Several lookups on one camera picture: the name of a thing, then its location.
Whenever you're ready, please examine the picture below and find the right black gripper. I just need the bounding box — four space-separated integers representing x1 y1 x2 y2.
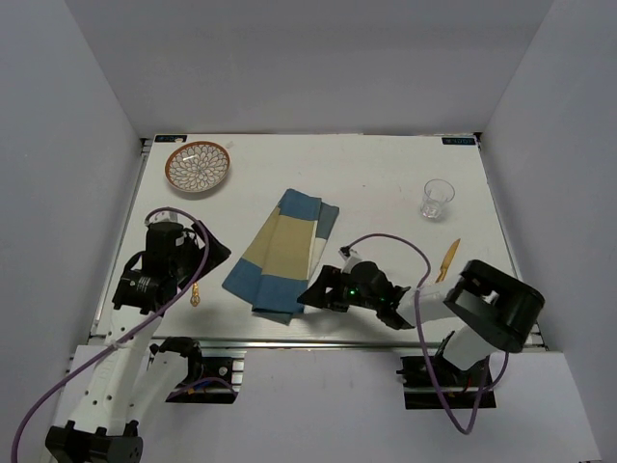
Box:
298 264 380 312

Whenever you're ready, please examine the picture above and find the blue beige white cloth napkin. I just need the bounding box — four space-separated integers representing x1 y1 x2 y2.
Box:
223 188 339 324

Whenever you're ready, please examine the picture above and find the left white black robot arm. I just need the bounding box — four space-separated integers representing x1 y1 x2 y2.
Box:
45 210 230 462

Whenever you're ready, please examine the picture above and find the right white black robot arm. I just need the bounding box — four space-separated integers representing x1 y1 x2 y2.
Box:
297 258 546 385

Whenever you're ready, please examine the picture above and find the gold fork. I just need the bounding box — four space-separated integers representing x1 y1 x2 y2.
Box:
190 283 201 308

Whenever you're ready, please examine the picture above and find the floral ceramic plate orange rim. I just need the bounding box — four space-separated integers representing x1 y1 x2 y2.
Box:
164 141 231 195

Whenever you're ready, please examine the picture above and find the gold knife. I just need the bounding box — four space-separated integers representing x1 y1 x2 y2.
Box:
436 238 461 283

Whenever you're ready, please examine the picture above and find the left blue table sticker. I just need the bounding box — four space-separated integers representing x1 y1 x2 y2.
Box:
154 134 187 143

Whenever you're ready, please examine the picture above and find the blue table sticker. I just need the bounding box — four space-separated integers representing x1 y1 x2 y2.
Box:
442 137 476 146
154 134 187 143

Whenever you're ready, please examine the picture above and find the clear drinking glass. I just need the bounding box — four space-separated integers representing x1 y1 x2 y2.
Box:
419 178 456 220

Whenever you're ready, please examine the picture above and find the right blue table sticker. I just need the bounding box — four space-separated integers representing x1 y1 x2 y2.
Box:
442 137 476 146

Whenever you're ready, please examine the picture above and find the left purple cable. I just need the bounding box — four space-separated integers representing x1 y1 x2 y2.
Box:
9 206 210 463

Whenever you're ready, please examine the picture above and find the purple cable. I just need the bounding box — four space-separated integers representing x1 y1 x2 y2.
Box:
344 233 511 435
9 206 210 463

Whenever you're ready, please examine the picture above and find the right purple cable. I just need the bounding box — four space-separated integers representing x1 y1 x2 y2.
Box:
344 233 511 435

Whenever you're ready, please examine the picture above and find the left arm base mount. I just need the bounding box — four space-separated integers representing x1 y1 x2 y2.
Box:
148 337 239 404

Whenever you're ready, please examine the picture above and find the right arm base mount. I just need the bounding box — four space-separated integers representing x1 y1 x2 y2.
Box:
396 355 484 411

